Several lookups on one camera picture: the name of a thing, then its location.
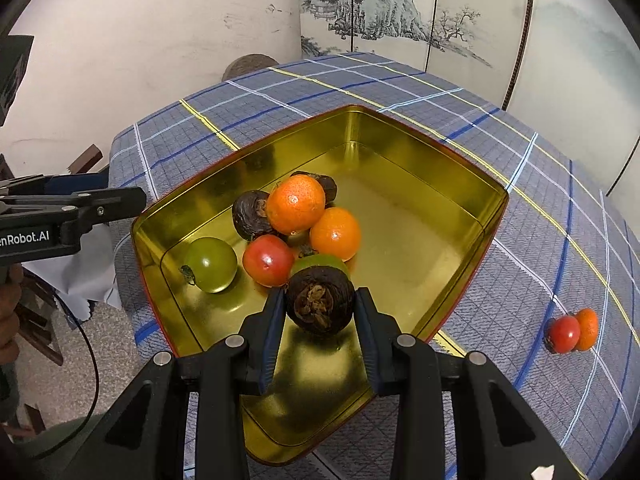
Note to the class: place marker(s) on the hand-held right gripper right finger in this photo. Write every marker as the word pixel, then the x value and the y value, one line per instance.
pixel 367 345

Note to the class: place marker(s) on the painted folding screen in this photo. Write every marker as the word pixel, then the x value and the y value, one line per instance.
pixel 380 5

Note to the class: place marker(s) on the dark brown wrinkled fruit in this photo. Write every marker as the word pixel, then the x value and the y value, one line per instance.
pixel 330 187
pixel 250 215
pixel 320 305

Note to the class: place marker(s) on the blue checked tablecloth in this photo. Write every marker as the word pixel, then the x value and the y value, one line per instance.
pixel 525 240

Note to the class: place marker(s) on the person's left hand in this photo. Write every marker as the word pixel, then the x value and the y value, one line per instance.
pixel 7 325

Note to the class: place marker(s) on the grey cloth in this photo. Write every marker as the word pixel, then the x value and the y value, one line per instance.
pixel 85 280

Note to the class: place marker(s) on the red tomato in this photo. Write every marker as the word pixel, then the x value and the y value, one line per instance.
pixel 562 334
pixel 267 260

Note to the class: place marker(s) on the brown round stool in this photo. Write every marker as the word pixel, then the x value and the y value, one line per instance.
pixel 250 66

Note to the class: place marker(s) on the small green tomato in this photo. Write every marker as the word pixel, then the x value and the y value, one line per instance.
pixel 322 261

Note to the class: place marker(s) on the orange mandarin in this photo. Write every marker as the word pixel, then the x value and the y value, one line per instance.
pixel 587 329
pixel 295 205
pixel 335 234

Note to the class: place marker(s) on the white paper scrap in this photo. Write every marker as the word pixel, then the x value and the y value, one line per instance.
pixel 542 473

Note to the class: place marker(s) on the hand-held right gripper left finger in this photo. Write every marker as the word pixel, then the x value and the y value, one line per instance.
pixel 267 340

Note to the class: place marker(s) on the red and gold tin box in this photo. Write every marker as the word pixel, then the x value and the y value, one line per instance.
pixel 400 220

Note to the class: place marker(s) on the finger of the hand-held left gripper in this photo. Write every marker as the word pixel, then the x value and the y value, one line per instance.
pixel 120 201
pixel 75 181

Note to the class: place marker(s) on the dark wooden chair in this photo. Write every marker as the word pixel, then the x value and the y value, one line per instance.
pixel 86 157

